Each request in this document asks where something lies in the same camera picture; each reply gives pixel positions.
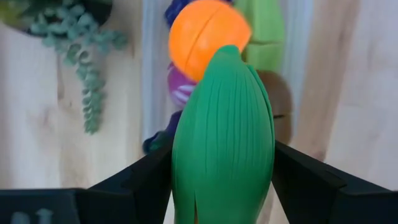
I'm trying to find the light green toy vegetable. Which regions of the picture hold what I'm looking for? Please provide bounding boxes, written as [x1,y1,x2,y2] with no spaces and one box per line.
[233,0,286,75]

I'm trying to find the brown toy kiwi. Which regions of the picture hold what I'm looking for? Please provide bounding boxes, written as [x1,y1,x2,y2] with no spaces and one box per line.
[256,70,294,146]

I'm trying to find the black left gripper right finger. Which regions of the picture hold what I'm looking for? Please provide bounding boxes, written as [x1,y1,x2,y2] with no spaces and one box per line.
[271,140,398,224]

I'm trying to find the purple toy grapes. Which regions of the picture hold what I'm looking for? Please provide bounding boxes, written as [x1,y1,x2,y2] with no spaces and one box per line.
[164,0,193,28]

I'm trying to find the clear plastic tupperware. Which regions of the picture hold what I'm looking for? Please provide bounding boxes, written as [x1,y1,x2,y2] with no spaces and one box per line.
[140,0,315,150]

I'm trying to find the pink white striped toy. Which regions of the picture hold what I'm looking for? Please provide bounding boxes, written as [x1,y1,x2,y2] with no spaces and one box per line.
[167,62,199,110]

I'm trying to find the orange toy fruit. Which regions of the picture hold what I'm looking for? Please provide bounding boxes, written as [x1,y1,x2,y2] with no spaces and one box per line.
[168,0,252,83]

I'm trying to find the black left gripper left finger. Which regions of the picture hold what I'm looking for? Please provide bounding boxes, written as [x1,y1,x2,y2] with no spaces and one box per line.
[0,143,174,224]

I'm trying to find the succulent plant in black pot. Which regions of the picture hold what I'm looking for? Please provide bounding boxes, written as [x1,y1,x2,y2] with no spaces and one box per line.
[0,0,129,135]

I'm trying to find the green ribbed toy vegetable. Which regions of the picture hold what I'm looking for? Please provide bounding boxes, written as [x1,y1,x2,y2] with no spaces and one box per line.
[170,44,276,224]

